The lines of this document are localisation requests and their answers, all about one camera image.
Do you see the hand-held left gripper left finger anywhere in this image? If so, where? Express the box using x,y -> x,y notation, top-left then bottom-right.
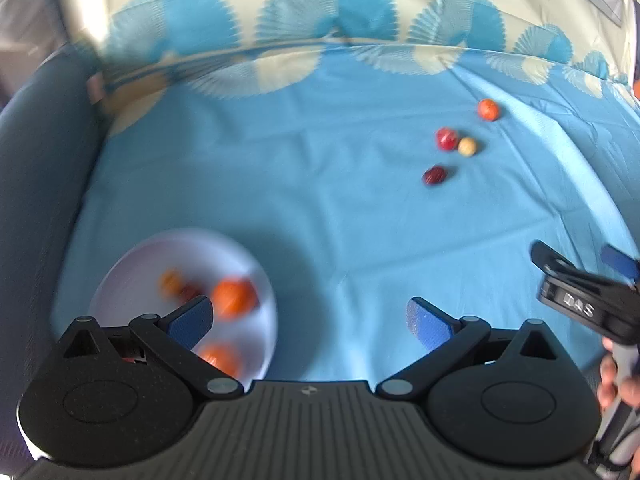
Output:
47,295 -> 241,401

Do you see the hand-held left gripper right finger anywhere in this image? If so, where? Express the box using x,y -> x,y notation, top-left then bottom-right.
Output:
377,297 -> 566,403

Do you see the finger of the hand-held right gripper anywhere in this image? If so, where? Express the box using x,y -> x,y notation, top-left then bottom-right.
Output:
529,240 -> 577,278
602,244 -> 640,287

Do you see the orange oval kumquat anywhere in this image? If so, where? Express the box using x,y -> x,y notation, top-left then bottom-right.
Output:
212,278 -> 260,318
197,342 -> 244,377

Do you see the blue fan-print cloth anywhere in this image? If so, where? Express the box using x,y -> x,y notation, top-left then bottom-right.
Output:
50,0 -> 640,386

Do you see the pale blue plate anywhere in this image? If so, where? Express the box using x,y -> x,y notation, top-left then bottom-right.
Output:
87,227 -> 279,382

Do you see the person's right hand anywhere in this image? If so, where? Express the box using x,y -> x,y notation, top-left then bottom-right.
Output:
597,336 -> 640,412

